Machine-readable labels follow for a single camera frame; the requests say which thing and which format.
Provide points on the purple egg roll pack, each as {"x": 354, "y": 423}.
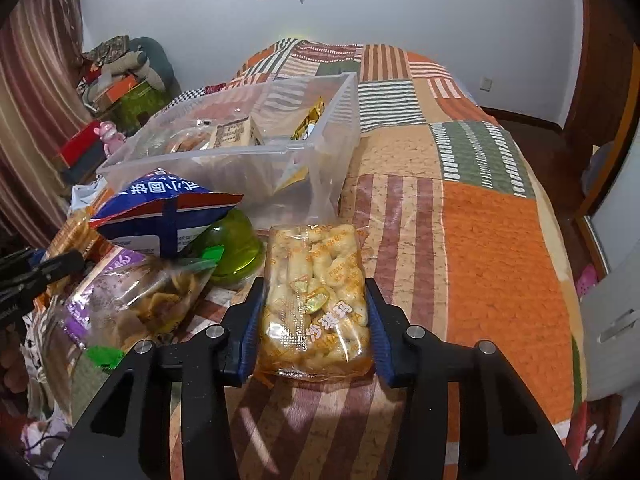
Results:
{"x": 129, "y": 296}

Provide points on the white wardrobe with stickers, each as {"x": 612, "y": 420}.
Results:
{"x": 610, "y": 310}

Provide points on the red flat box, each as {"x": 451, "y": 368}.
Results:
{"x": 80, "y": 143}

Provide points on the white wall socket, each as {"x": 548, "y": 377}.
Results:
{"x": 485, "y": 84}

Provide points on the clear plastic storage bin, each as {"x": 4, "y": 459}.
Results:
{"x": 283, "y": 182}

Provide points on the brown wooden door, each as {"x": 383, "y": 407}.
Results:
{"x": 604, "y": 111}

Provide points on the beige cracker block pack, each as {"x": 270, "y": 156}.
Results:
{"x": 239, "y": 133}

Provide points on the round cookies clear bag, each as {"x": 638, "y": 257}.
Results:
{"x": 188, "y": 139}

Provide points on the striped patchwork bedspread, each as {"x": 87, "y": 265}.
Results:
{"x": 457, "y": 231}

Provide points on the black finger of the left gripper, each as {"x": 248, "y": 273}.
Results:
{"x": 52, "y": 270}

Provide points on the grey green stuffed cushion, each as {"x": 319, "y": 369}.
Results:
{"x": 147, "y": 59}

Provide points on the fried dough twists bag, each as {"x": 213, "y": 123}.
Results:
{"x": 315, "y": 319}

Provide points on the blue white snack bag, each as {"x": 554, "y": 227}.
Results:
{"x": 160, "y": 213}

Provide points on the orange cardboard box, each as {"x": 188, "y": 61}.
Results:
{"x": 114, "y": 92}

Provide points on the pink slipper on floor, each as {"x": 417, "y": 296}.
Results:
{"x": 587, "y": 280}

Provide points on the gold candy pack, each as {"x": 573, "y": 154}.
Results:
{"x": 305, "y": 127}

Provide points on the pink plush toy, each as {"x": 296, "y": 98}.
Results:
{"x": 111, "y": 138}

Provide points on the red striped curtain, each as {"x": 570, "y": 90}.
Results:
{"x": 40, "y": 111}

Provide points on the green fabric box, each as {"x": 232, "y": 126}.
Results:
{"x": 137, "y": 106}

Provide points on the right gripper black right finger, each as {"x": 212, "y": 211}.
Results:
{"x": 504, "y": 433}

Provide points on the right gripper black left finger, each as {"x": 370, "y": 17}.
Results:
{"x": 124, "y": 431}

